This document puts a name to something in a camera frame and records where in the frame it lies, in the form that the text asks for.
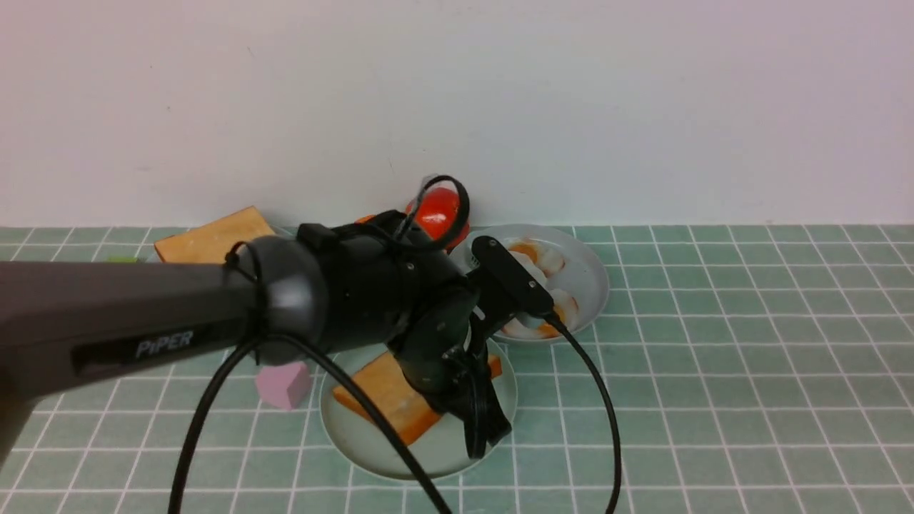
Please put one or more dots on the grey plate with eggs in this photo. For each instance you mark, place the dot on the grey plate with eggs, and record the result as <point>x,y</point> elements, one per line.
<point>584,275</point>

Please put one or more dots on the red tomato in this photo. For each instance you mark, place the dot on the red tomato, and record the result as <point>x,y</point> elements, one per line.
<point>438,211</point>

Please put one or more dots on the toast slice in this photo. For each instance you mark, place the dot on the toast slice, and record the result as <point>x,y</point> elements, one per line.
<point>408,412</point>
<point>211,242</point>

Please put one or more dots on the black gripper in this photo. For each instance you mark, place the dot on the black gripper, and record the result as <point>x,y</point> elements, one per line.
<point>445,363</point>

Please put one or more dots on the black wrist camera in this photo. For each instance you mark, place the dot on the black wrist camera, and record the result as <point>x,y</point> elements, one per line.
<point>506,288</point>

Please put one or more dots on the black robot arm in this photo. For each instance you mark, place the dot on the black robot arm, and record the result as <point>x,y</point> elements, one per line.
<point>68,325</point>

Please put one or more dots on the pink cube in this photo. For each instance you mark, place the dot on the pink cube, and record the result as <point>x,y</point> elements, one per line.
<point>284,387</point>

